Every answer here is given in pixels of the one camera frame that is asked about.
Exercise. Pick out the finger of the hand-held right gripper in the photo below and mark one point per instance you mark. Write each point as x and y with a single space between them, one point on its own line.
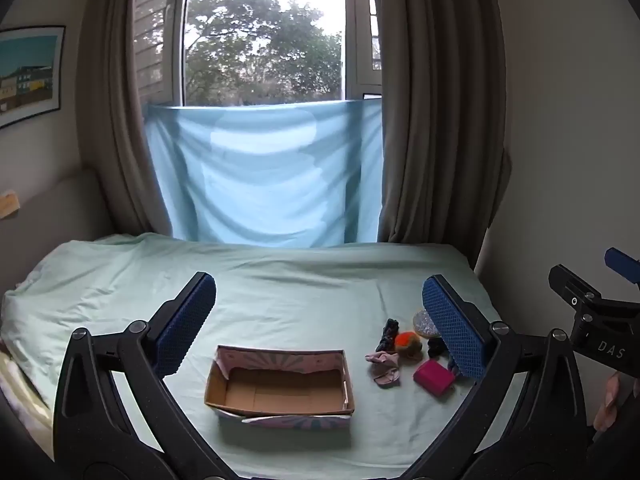
572 287
624 264

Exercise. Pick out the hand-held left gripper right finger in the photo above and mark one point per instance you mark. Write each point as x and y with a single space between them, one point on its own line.
455 330

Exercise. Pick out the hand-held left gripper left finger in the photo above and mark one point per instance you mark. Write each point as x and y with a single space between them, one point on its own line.
185 325

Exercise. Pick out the black soft cloth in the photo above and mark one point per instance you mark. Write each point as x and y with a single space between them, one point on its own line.
435 346

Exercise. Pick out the round silver scrub sponge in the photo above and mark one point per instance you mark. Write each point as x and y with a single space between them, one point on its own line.
425 327

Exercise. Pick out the orange fuzzy ball toy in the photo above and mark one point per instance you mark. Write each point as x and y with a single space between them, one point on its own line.
406 341

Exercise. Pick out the magenta sponge block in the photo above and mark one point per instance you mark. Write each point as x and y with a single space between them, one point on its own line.
432 376

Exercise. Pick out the dark patterned scrunchie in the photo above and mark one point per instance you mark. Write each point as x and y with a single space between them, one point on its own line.
386 337

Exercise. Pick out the patterned cardboard box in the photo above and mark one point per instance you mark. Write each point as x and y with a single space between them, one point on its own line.
280 391

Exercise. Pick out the person's right hand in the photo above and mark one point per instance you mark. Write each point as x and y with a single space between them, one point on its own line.
609 402

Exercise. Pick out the pale green bed sheet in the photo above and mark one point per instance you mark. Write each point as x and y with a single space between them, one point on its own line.
280 290

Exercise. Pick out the light blue hanging sheet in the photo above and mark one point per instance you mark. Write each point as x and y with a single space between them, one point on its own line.
260 180

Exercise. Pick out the pale striped cloth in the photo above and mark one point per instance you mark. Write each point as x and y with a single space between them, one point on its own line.
17 377

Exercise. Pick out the beige right curtain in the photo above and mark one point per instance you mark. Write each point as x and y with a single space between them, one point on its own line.
440 110

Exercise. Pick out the beige curtain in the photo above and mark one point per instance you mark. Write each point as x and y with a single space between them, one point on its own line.
120 110
440 110

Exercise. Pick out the beige left curtain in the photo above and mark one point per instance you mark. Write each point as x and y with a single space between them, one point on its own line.
120 110

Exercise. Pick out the tree outside window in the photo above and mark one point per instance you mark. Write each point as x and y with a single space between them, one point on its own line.
260 45

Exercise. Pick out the window shutter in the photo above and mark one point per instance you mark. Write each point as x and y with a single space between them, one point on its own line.
152 30

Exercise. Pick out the yellow wall item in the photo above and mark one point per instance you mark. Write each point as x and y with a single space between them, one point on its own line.
7 204

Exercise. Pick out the framed wall poster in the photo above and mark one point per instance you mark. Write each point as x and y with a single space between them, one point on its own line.
27 75

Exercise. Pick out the white window frame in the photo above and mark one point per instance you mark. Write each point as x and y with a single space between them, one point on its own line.
361 30

